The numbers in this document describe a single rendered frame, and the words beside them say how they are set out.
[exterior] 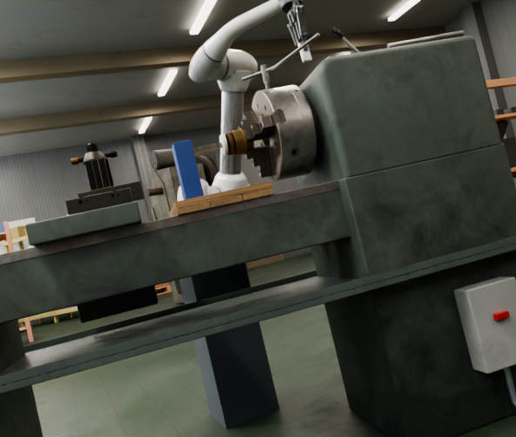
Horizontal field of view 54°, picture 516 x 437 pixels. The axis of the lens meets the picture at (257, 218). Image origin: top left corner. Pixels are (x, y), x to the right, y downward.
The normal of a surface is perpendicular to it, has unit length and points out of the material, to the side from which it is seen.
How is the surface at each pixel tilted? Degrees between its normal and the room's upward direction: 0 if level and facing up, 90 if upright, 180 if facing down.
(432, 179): 90
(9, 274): 90
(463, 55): 90
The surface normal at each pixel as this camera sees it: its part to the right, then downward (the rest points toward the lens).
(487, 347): 0.22, -0.09
